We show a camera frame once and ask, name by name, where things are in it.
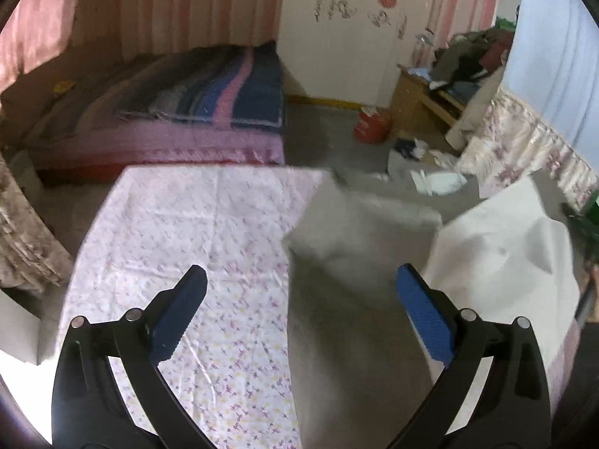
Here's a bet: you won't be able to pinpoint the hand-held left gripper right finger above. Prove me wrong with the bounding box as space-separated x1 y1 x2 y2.
387 263 554 449

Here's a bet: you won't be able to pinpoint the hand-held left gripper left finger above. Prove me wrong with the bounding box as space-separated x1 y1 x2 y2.
51 265 212 449

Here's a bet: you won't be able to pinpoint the grey and white jacket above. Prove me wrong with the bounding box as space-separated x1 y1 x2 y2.
281 174 582 449

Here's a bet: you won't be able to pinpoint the scattered clothes on floor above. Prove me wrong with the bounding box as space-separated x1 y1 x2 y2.
374 137 469 196

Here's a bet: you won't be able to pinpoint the pile of clothes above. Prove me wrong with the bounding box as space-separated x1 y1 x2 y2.
408 25 516 97

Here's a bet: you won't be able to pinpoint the pink floral table sheet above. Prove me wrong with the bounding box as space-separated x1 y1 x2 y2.
56 165 583 449

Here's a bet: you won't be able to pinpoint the blue floral curtain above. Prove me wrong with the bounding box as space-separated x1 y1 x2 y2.
0 150 76 295
456 0 599 211

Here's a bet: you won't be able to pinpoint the red bucket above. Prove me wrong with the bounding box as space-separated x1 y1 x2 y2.
354 107 391 145

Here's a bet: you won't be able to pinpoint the bed with purple cover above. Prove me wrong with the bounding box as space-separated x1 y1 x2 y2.
0 40 287 183

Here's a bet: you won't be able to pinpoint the wooden desk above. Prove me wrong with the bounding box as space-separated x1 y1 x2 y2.
389 64 469 137

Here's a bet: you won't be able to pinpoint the striped blue pink blanket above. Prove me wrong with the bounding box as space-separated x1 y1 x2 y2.
116 41 287 131

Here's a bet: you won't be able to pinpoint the white wardrobe with decals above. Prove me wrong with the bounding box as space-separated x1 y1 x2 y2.
276 0 438 109

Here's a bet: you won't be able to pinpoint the pink window curtain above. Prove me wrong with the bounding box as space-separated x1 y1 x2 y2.
0 0 82 97

